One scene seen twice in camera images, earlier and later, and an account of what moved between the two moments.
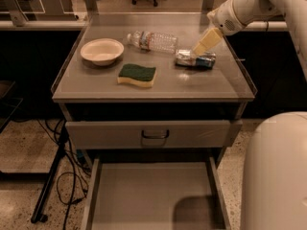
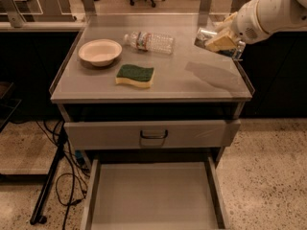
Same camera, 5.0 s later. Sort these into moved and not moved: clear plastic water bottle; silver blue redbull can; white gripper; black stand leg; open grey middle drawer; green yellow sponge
Moved: silver blue redbull can; white gripper
Not moved: open grey middle drawer; green yellow sponge; black stand leg; clear plastic water bottle
